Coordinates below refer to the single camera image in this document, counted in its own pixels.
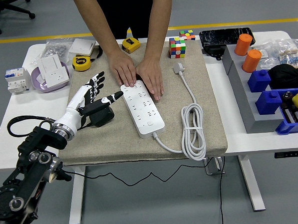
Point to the large colourful puzzle cube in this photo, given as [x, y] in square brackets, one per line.
[177, 49]

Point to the silver metal bracket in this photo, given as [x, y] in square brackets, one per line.
[213, 167]

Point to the clear bag of screws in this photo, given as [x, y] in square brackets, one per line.
[54, 48]

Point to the white switch panel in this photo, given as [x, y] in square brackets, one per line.
[49, 63]

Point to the person's right forearm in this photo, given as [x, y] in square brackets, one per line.
[97, 24]

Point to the beige fabric mat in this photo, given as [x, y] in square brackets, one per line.
[110, 144]

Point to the grey stepped block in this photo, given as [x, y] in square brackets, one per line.
[249, 111]

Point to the white desk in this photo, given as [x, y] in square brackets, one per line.
[253, 144]

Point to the blue plastic bin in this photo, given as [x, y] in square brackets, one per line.
[289, 128]

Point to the black glossy tray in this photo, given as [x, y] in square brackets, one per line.
[220, 36]

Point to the small colourful puzzle cube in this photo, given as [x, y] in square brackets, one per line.
[187, 35]

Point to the purple bowl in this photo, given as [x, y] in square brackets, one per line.
[50, 88]

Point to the square yellow tape measure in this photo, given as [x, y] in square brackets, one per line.
[131, 44]

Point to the blue knobbed block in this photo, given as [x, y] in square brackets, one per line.
[268, 103]
[258, 82]

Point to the black desk control panel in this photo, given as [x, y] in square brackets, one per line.
[291, 154]

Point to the person's left forearm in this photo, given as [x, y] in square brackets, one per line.
[159, 23]

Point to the orange cylinder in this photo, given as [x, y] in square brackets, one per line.
[251, 61]
[243, 45]

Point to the black cloth bundle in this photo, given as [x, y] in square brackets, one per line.
[287, 77]

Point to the white flat switch box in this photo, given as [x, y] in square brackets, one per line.
[81, 46]

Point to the person's right hand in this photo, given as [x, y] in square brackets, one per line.
[124, 68]

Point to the white circuit breaker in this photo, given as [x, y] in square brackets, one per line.
[17, 81]

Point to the person's left hand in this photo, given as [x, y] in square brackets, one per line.
[150, 74]

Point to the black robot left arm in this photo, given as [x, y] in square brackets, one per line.
[36, 158]

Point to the round yellow tape measure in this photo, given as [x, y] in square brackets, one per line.
[81, 63]

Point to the clear bag of resistors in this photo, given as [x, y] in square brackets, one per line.
[289, 53]

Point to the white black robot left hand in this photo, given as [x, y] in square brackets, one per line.
[74, 111]

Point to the clear bag of parts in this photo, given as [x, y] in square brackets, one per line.
[265, 52]

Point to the white wall socket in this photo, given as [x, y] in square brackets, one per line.
[57, 76]

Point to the dark round knob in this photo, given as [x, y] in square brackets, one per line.
[287, 95]

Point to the person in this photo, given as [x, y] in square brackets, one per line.
[128, 12]

